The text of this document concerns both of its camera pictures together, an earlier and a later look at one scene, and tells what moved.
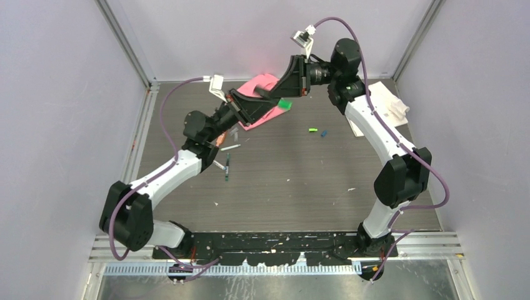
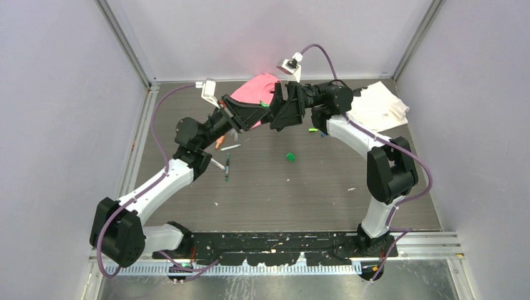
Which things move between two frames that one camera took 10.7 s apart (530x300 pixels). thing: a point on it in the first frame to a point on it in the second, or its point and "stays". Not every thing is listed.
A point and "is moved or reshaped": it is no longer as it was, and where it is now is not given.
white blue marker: (217, 164) stays
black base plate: (279, 249) stays
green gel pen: (227, 167) stays
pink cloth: (266, 80) stays
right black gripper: (294, 81) to (290, 112)
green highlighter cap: (284, 104) is moved or reshaped
